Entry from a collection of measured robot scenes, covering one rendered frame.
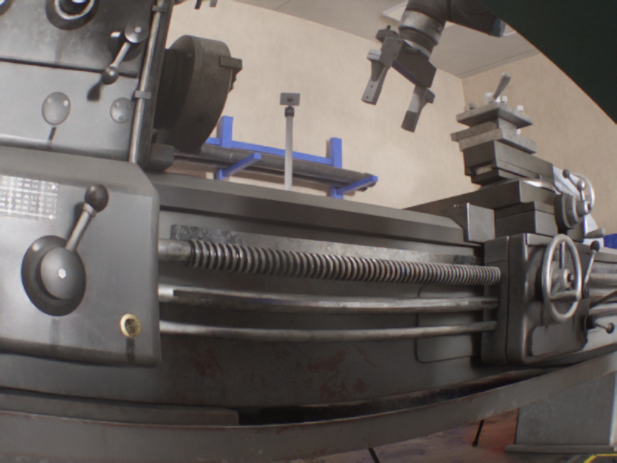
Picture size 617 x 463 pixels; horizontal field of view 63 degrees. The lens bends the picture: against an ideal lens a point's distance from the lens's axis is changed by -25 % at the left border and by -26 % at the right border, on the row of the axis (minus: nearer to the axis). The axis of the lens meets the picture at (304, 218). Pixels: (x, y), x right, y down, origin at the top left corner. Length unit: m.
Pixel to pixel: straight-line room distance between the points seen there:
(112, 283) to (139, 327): 0.06
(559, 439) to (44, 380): 2.04
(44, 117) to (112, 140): 0.14
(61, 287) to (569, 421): 2.08
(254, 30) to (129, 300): 4.71
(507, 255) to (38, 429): 1.05
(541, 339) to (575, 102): 4.81
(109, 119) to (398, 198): 4.99
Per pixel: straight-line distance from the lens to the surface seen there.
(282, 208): 1.08
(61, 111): 0.93
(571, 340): 1.55
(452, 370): 1.38
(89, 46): 0.97
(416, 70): 1.22
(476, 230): 1.39
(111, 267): 0.77
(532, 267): 1.35
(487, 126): 1.51
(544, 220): 1.42
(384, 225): 1.21
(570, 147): 5.97
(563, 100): 6.13
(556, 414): 2.46
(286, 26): 5.60
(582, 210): 1.46
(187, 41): 1.29
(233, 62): 1.25
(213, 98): 1.22
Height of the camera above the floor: 0.60
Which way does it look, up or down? 11 degrees up
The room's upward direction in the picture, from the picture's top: straight up
